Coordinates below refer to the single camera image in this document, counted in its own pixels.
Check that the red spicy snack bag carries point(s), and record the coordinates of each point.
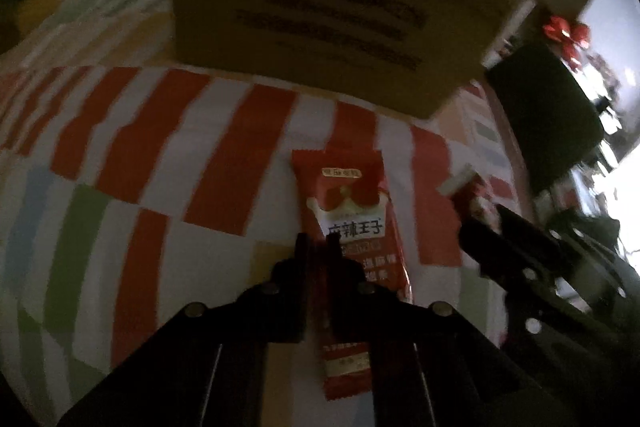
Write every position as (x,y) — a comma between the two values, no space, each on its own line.
(345,192)

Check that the black chair right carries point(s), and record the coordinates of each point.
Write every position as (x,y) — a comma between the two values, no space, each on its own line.
(555,124)

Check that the striped checkered tablecloth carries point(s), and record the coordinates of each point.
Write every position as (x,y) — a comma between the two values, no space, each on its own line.
(131,186)

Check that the small brown cardboard box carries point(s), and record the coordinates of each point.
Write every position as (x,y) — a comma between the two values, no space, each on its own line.
(31,13)

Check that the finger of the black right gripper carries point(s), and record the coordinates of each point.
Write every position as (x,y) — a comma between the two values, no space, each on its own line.
(530,226)
(485,247)

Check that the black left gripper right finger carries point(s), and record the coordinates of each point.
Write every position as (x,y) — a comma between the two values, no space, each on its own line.
(352,302)

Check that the red bow decoration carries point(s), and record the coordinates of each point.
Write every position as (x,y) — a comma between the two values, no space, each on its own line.
(573,39)

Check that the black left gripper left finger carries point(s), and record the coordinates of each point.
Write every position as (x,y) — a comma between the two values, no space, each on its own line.
(278,307)

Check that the small red white packet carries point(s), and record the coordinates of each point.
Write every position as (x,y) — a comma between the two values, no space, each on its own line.
(471,198)

